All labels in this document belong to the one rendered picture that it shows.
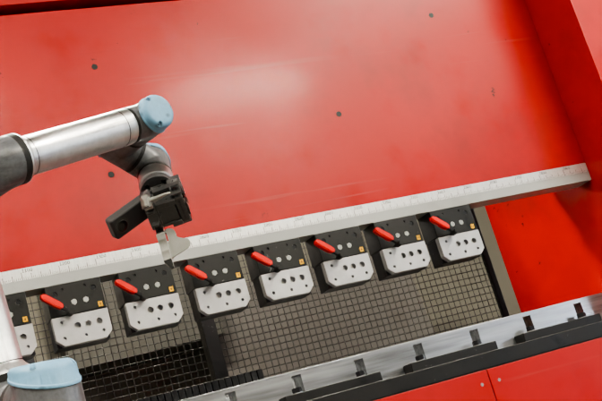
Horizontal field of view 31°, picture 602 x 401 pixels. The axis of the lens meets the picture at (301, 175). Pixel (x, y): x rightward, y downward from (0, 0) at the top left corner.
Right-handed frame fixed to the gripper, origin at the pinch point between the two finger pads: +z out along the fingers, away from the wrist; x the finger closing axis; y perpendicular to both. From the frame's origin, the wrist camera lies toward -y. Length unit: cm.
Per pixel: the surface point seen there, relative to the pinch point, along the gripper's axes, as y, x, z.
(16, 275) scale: -45, 36, -69
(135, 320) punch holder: -20, 58, -63
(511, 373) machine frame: 74, 113, -53
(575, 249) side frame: 120, 126, -115
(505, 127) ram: 107, 75, -123
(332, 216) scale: 41, 66, -92
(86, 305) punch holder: -31, 49, -65
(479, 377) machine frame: 64, 108, -51
